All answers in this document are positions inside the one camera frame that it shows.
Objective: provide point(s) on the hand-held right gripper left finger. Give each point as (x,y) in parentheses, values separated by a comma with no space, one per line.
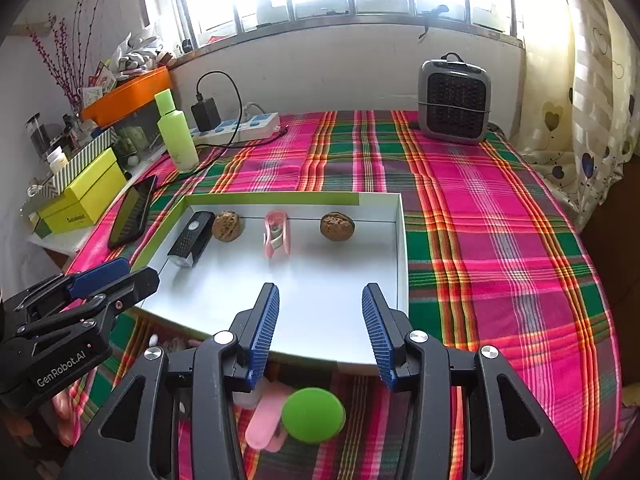
(262,330)

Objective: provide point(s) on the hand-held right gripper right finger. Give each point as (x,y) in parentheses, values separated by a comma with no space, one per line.
(380,330)

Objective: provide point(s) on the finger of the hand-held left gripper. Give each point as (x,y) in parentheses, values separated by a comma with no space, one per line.
(130,287)
(100,272)

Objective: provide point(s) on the green white cardboard box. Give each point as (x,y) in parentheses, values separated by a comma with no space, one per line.
(325,300)

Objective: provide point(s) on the black bike light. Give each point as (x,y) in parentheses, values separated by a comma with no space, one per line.
(192,237)

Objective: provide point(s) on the pink grey clip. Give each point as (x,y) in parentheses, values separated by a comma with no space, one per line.
(280,220)
(265,420)

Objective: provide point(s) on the green knob suction hook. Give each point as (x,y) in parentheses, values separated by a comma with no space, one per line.
(312,415)

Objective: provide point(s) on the large brown walnut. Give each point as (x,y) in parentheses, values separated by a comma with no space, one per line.
(228,226)

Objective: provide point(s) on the small brown walnut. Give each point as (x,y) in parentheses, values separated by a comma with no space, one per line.
(337,226)

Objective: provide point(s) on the black smartphone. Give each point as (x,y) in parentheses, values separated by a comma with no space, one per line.
(132,210)

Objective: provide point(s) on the dark green box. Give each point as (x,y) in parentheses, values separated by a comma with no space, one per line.
(42,229)

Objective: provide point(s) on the yellow green cardboard box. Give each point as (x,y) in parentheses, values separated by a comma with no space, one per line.
(90,195)

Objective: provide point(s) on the grey white striped box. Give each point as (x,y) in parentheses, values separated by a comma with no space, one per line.
(85,157)

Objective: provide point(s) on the pink green plaid tablecloth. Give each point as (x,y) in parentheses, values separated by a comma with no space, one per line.
(475,260)

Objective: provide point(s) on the small white bottle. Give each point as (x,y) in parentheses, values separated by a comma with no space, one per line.
(57,157)

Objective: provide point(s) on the pale green round object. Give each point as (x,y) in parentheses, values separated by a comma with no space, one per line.
(131,140)

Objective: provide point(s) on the small dark bottle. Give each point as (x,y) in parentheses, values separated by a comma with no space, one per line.
(67,127)

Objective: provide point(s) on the dark glass jar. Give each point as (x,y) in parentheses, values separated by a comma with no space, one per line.
(37,135)

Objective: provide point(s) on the light green plastic bottle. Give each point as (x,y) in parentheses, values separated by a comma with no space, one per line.
(175,135)

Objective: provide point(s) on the orange plastic tray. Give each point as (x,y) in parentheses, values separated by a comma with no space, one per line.
(135,92)

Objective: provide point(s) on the black charger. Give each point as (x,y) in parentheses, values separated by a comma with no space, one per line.
(206,115)

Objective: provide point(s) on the colourful paper packets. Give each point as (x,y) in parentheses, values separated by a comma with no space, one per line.
(100,82)

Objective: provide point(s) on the white blue power strip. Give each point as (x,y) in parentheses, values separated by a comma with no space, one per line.
(250,127)

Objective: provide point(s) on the dried red flower branches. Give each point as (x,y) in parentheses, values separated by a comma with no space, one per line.
(65,75)

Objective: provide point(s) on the white cloth gloves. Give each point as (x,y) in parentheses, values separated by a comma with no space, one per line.
(137,52)

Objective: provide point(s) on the grey black fan heater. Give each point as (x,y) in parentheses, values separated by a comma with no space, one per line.
(452,100)

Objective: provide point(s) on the brown wooden cabinet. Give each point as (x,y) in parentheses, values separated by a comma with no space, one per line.
(620,260)

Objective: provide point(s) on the cream heart print curtain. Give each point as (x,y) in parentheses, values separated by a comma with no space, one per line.
(600,110)

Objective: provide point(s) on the black window latch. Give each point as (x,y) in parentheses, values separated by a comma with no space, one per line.
(435,11)

